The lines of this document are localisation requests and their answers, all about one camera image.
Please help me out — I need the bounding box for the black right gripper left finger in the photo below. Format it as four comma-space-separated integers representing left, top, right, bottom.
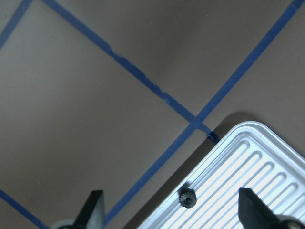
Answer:
73, 190, 105, 229

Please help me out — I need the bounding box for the silver ribbed metal tray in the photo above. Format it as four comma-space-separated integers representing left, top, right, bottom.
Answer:
126, 121, 305, 229

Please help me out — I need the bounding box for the brown paper table mat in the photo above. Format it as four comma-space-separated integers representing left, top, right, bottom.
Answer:
0, 0, 305, 229

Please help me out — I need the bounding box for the small dark bearing gear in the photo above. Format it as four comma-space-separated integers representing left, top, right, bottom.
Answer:
179, 188, 197, 209

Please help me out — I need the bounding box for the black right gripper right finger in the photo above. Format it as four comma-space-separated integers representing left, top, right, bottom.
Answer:
238, 188, 280, 229

